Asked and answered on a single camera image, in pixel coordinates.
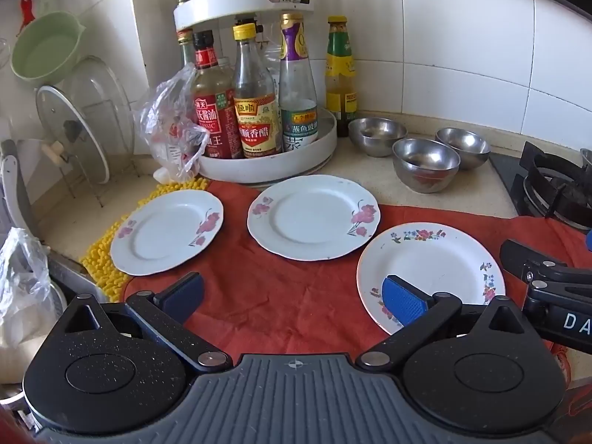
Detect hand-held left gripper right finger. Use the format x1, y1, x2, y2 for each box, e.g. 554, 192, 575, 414
356, 274, 526, 373

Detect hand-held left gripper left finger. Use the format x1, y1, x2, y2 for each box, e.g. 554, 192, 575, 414
64, 272, 232, 373

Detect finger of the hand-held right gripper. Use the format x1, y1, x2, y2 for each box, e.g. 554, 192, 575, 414
499, 239, 592, 287

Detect white plate small colourful flowers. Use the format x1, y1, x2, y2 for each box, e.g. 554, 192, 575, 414
356, 222, 506, 336

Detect stainless steel bowl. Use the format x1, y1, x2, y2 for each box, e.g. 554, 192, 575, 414
392, 138, 461, 194
348, 117, 408, 158
435, 127, 492, 170

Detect white plate pink flowers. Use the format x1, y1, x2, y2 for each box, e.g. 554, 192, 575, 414
110, 189, 225, 276
247, 175, 381, 261

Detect black gas stove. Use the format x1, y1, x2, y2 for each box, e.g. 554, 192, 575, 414
489, 141, 592, 235

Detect yellow chenille mat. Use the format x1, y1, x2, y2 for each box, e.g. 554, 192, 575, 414
81, 180, 218, 303

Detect red cloth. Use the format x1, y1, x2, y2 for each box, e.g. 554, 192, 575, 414
122, 179, 592, 380

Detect white plastic bag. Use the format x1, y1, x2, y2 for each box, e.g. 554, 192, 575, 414
0, 226, 66, 349

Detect clear crumpled plastic bag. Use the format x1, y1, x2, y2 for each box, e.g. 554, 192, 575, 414
133, 62, 212, 184

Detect white two-tier rotating rack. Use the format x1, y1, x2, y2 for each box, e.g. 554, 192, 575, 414
173, 0, 338, 185

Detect red label soy sauce bottle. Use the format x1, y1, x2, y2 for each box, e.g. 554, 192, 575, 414
192, 30, 240, 160

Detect yellow cap vinegar bottle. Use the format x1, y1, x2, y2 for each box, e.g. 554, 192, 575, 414
232, 23, 283, 159

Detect glass lid with black knob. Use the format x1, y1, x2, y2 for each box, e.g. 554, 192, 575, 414
36, 84, 111, 185

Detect large clear glass lid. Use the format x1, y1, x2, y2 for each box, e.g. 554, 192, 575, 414
69, 55, 136, 181

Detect purple label sauce bottle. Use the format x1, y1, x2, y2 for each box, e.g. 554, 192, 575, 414
279, 13, 320, 152

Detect green yellow label sauce bottle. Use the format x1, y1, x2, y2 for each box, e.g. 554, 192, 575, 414
324, 15, 360, 138

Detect dark green glass bottle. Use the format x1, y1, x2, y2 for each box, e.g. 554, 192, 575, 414
177, 29, 197, 68

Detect light green plastic basin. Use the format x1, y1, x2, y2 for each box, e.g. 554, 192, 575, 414
10, 11, 87, 88

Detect red hanging ornament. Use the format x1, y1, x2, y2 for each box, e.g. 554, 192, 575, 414
17, 0, 38, 36

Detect wire lid rack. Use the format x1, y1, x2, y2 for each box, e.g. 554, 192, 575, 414
59, 102, 142, 207

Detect white grey utensil handle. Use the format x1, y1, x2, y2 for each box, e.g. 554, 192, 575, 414
0, 139, 43, 243

